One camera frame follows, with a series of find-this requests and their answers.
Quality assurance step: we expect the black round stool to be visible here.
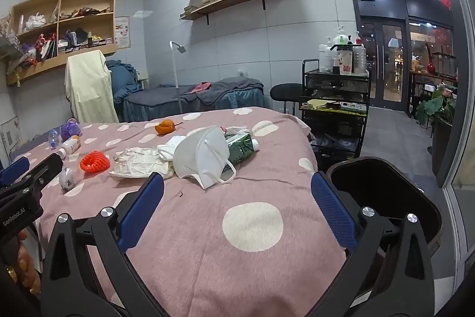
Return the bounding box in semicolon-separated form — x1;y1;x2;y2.
270;83;307;114

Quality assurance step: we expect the white wall notice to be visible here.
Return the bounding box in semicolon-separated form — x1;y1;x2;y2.
0;116;19;158

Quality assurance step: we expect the group of pump bottles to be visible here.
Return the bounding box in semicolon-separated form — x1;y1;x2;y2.
318;25;368;75

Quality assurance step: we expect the orange peel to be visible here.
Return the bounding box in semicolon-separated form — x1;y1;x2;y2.
155;119;183;135

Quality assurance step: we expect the potted green plant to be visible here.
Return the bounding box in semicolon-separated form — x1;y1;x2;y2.
416;84;458;176

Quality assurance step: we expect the glass double door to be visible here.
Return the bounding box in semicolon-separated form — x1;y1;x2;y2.
356;18;408;112

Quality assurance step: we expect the white bag in cabinet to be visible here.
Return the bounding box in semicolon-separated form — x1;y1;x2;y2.
26;14;47;30

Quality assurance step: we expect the white floor lamp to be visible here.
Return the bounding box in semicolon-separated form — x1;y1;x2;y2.
170;41;187;114

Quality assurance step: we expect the green drink carton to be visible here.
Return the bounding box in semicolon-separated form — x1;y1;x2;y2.
226;131;259;166

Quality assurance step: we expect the cream cloth on chair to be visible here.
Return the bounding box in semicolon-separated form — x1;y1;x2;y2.
65;50;119;124

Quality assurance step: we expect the red white tumbler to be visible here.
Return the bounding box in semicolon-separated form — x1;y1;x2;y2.
330;44;359;75

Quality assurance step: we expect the pink polka-dot blanket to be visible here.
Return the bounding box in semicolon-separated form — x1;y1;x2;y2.
9;106;357;317

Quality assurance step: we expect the purple plastic toy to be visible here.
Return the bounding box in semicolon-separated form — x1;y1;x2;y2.
60;119;83;140

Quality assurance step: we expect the small white round jar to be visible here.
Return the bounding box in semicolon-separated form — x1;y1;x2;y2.
59;166;77;190

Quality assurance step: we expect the white face mask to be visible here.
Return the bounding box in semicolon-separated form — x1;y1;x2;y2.
173;126;237;190

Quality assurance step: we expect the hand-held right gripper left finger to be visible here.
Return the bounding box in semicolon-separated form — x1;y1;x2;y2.
40;172;175;317

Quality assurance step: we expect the white bottle orange label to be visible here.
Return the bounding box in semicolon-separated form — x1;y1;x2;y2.
57;136;81;159

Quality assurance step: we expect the person's left hand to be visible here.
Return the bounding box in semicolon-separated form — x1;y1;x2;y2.
7;230;42;299

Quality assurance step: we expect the blue skirted massage bed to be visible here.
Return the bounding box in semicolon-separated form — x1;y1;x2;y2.
113;77;266;122

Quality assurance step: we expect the pink wall poster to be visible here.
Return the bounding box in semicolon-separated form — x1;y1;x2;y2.
114;16;130;49

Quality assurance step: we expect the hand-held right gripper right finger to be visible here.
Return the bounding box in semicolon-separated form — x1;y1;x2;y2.
310;171;436;317

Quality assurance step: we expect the wooden wall cabinet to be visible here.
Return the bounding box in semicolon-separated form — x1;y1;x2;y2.
5;0;117;86

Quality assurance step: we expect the white plastic bag red print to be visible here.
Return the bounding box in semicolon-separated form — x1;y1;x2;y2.
220;126;253;136

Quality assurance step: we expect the grey blanket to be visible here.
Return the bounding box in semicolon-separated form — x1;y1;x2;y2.
193;77;264;106

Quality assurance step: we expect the black metal cart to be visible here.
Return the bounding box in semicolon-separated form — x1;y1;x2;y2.
300;59;372;169

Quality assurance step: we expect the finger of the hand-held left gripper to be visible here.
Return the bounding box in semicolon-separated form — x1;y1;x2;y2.
0;157;31;187
0;153;64;204

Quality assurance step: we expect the blue cloth pile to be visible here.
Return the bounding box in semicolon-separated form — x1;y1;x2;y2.
106;59;143;104

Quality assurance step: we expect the yellow paper pad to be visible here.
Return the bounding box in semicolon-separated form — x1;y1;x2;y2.
307;99;336;110

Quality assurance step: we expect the dark brown trash bin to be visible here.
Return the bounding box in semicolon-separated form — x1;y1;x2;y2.
326;156;443;260

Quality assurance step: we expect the orange foam fruit net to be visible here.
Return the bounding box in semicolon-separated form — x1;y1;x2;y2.
80;151;111;176

